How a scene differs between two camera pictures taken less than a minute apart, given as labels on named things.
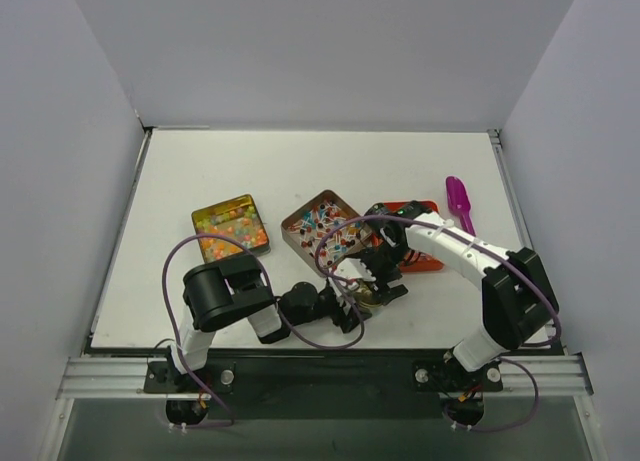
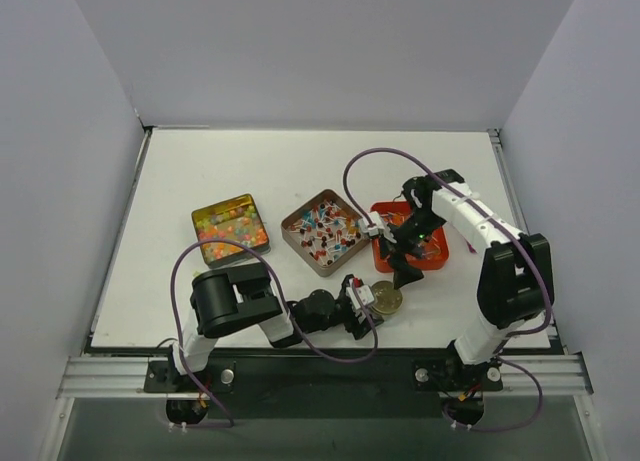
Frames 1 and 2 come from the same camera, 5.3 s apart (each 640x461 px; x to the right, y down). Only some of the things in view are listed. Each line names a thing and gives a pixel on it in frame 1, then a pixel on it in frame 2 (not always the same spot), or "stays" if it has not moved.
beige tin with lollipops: [309, 226] stays
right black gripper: [388, 279] -> [396, 246]
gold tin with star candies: [237, 218] stays
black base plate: [324, 384] stays
